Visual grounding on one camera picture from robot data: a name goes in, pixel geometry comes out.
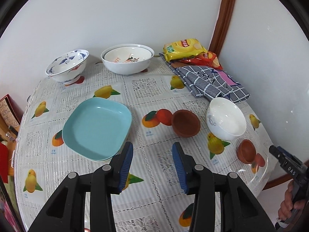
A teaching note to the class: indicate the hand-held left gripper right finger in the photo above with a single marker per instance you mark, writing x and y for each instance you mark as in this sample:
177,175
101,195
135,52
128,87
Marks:
179,166

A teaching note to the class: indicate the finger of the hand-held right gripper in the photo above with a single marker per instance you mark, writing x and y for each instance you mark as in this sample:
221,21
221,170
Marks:
276,154
287,153

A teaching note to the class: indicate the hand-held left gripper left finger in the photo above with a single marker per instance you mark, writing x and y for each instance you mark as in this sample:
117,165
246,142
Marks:
126,166

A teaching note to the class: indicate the blue square plate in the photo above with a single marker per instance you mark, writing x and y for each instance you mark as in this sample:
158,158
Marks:
96,125

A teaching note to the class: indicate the person's right hand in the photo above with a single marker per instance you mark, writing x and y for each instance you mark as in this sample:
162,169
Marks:
284,207

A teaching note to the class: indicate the brown wooden baseboard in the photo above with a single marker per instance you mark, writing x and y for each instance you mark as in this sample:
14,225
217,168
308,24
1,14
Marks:
277,180

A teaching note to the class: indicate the small brown bowl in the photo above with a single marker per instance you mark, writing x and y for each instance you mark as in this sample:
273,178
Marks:
185,123
246,151

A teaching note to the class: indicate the plain white bowl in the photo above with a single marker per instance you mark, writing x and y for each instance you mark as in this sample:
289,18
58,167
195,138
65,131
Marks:
224,122

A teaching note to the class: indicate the fruit-printed tablecloth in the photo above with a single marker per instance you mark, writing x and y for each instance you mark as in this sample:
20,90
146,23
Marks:
154,96

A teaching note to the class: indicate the grey checked cloth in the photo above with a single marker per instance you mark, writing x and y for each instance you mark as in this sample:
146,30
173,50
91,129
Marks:
205,84

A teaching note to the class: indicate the large white bowl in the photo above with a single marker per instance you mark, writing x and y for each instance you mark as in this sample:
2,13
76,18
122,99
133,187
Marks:
128,68

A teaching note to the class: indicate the red snack bag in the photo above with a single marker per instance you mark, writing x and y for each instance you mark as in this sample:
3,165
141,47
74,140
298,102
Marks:
210,59

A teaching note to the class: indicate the blue patterned white bowl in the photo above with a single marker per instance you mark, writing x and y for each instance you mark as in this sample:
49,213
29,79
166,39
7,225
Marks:
67,71

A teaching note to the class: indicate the white bowl with orange print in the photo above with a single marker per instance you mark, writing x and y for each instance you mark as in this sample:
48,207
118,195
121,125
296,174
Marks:
120,54

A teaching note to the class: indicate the wooden side cabinet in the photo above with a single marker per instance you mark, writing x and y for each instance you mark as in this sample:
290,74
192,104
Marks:
11,168

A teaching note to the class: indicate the yellow snack bag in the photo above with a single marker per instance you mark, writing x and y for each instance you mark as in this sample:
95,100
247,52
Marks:
183,49

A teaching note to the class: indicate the red paper bag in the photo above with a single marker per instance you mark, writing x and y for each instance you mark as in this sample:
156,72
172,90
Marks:
3,162

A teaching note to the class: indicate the pink floral blanket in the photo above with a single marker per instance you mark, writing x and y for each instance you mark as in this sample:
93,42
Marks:
12,217

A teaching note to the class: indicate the patterned brown box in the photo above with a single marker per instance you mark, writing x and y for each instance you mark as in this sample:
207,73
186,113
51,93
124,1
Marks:
8,107

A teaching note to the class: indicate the brown wooden door frame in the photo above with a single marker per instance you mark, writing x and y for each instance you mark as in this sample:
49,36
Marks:
225,12

